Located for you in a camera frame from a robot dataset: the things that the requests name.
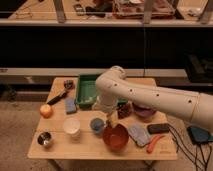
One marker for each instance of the blue sponge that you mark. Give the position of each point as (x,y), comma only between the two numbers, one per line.
(70,106)

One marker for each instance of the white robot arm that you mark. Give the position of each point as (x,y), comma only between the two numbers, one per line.
(193,107)

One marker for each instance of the purple bowl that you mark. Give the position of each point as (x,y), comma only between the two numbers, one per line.
(146,114)

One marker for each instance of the red bowl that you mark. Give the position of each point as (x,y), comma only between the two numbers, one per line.
(115,138)

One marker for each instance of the green plastic tray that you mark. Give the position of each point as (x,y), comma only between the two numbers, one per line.
(86,91)

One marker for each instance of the dark pine cone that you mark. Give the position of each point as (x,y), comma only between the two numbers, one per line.
(123,110)

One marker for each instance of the blue round cup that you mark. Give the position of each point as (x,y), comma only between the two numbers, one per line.
(97,125)

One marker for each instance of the white cup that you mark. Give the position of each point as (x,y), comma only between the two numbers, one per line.
(71,126)

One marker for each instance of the grey cloth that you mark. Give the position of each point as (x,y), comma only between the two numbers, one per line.
(140,135)

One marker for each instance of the wooden table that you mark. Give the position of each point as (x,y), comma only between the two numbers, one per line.
(88,146)

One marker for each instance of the orange fruit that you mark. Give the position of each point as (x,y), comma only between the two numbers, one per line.
(46,111)

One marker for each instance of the orange carrot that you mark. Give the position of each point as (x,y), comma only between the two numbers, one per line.
(153,142)

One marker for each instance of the small metal cup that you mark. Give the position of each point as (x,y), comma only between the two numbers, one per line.
(45,139)

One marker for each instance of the black power adapter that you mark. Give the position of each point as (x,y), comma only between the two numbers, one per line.
(199,135)

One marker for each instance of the black handled brush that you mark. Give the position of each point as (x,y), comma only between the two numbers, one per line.
(68,85)

